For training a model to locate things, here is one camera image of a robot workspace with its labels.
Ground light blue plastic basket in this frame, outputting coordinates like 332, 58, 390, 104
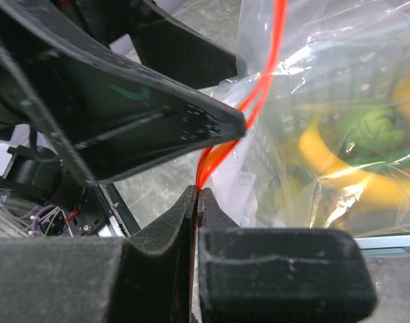
355, 234, 410, 257

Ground orange toy mango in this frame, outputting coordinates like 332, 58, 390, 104
392, 75, 410, 120

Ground green toy pepper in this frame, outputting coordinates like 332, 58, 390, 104
345, 148, 410, 168

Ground yellow toy banana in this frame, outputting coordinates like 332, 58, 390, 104
298, 114, 410, 211

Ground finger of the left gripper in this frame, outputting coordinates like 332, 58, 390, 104
130, 1, 237, 89
0, 1, 246, 185

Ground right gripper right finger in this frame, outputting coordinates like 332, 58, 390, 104
197, 188, 377, 322

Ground clear zip bag orange zipper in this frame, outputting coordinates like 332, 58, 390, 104
196, 1, 410, 238

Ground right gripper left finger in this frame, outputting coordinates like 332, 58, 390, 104
0, 186, 197, 322

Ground green toy cabbage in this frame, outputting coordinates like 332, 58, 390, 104
343, 107, 405, 153

